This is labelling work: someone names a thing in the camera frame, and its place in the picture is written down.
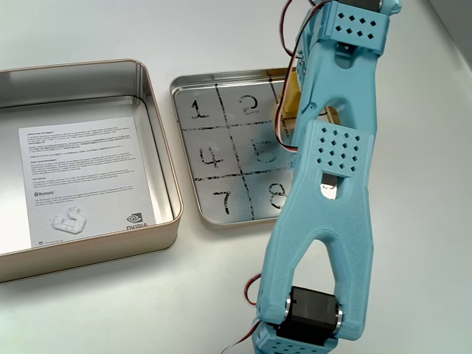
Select yellow block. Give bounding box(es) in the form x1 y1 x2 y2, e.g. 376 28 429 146
271 69 308 132

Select silver tin lid with numbers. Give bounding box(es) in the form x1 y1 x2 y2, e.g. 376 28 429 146
169 66 342 229

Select gold tin box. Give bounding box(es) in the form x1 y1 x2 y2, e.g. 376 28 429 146
0 58 184 284

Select white printed leaflet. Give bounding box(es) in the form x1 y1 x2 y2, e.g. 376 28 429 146
18 116 156 247

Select small white plastic piece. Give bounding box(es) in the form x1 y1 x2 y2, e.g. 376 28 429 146
49 206 88 235

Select red white black servo wires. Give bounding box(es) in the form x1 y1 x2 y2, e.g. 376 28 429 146
221 0 314 354

